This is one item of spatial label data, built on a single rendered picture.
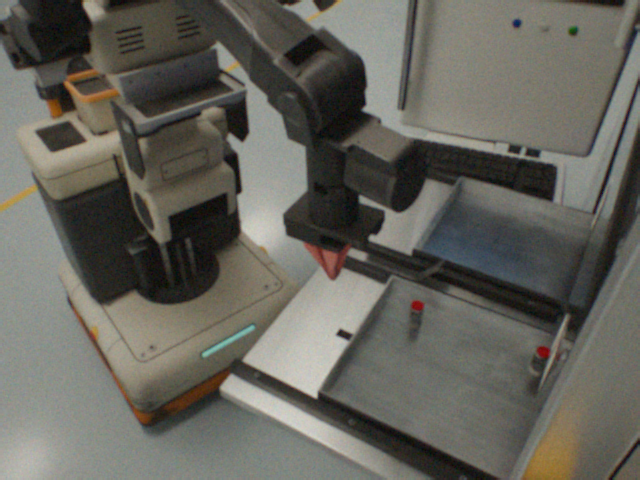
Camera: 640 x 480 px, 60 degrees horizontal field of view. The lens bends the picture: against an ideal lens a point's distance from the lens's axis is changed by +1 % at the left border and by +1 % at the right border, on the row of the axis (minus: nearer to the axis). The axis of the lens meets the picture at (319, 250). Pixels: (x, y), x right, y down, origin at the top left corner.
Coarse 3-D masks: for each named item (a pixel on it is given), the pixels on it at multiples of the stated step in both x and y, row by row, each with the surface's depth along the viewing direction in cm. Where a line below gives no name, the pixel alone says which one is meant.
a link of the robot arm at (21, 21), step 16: (32, 0) 81; (48, 0) 81; (64, 0) 84; (80, 0) 88; (16, 16) 84; (32, 16) 84; (48, 16) 84; (80, 16) 90; (16, 32) 90; (32, 32) 86; (32, 48) 89; (48, 48) 89
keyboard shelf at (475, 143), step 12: (432, 132) 151; (444, 132) 151; (456, 144) 145; (468, 144) 146; (480, 144) 146; (492, 144) 146; (516, 156) 141; (528, 156) 141; (564, 168) 137; (564, 180) 133
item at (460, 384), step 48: (384, 288) 91; (384, 336) 87; (432, 336) 87; (480, 336) 87; (528, 336) 86; (336, 384) 81; (384, 384) 81; (432, 384) 81; (480, 384) 81; (528, 384) 81; (384, 432) 74; (432, 432) 75; (480, 432) 75
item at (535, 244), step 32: (480, 192) 115; (512, 192) 111; (448, 224) 108; (480, 224) 108; (512, 224) 108; (544, 224) 108; (576, 224) 108; (416, 256) 99; (448, 256) 101; (480, 256) 101; (512, 256) 101; (544, 256) 101; (576, 256) 101; (512, 288) 92; (544, 288) 95
